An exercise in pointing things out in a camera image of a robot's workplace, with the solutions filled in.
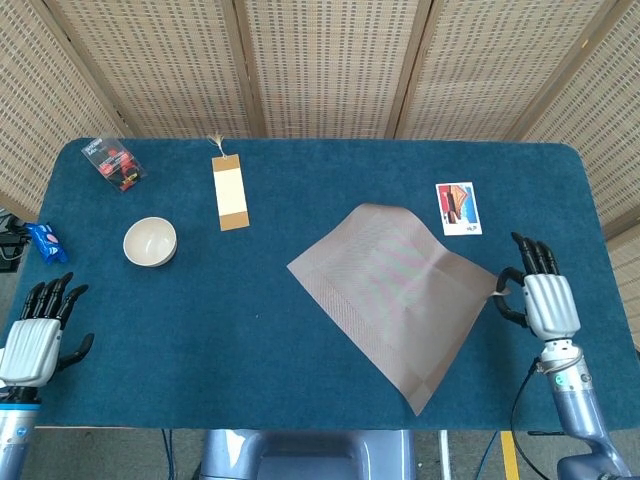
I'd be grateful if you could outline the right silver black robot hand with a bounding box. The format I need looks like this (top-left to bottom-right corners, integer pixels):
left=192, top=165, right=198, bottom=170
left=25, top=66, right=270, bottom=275
left=492, top=231, right=582, bottom=344

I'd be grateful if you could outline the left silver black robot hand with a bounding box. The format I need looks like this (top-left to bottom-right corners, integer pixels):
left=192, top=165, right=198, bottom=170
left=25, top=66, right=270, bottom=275
left=0, top=272, right=95, bottom=389

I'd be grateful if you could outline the gray woven placemat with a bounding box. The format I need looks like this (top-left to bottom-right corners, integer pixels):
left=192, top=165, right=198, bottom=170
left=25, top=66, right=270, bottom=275
left=286, top=202, right=511, bottom=417

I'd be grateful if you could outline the white ceramic bowl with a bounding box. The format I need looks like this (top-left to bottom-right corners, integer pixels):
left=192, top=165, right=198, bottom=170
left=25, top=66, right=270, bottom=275
left=122, top=216, right=178, bottom=269

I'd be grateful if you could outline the blue snack packet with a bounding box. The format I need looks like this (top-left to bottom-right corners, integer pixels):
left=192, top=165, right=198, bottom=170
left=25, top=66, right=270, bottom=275
left=25, top=222, right=70, bottom=265

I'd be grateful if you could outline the colourful picture postcard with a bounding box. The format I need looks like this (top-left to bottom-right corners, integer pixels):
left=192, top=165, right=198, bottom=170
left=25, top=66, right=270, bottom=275
left=434, top=181, right=484, bottom=237

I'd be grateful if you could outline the blue velvet tablecloth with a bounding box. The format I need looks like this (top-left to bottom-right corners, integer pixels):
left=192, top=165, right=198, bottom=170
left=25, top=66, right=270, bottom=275
left=0, top=137, right=632, bottom=434

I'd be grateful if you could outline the white table leg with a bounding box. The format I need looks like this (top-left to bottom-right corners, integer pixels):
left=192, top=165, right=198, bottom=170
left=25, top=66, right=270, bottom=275
left=438, top=429, right=453, bottom=480

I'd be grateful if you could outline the brown and cream bookmark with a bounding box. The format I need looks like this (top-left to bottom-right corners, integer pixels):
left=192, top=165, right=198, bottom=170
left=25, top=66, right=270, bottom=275
left=206, top=134, right=251, bottom=233

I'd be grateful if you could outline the blue-gray robot torso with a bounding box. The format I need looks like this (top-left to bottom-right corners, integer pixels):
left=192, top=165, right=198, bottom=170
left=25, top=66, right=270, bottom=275
left=199, top=428, right=417, bottom=480

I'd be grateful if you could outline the woven bamboo folding screen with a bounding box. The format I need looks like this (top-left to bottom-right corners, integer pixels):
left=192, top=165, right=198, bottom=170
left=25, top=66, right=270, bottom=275
left=0, top=0, right=640, bottom=301

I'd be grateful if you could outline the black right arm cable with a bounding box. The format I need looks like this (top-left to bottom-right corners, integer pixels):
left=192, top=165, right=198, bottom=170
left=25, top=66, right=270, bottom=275
left=509, top=359, right=544, bottom=480

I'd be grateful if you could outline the black device with cables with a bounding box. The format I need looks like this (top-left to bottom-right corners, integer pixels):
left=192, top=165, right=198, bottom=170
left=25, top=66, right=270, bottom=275
left=0, top=212, right=29, bottom=274

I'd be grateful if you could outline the blue floor cable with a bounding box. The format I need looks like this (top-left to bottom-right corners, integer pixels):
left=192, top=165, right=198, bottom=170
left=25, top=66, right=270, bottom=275
left=477, top=430, right=501, bottom=480

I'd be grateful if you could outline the thin dark cable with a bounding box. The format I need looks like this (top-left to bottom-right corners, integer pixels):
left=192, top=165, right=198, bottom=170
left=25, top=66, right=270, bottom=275
left=160, top=428, right=176, bottom=480

